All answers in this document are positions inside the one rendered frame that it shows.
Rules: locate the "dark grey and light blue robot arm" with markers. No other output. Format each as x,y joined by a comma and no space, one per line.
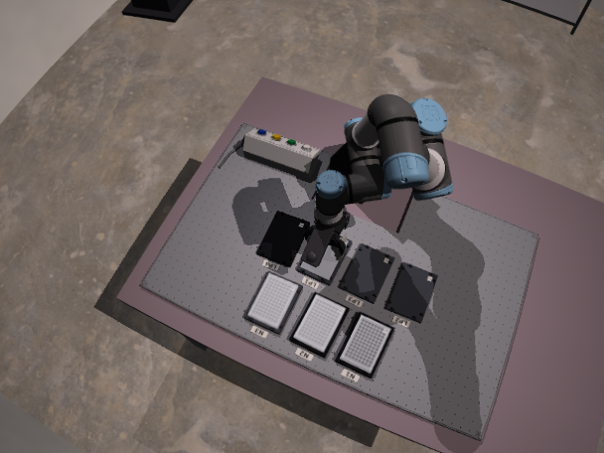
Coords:
402,150

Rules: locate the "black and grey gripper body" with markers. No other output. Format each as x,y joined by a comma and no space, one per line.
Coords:
343,222

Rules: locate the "grey control panel with coloured buttons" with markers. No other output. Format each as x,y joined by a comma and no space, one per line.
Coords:
278,152

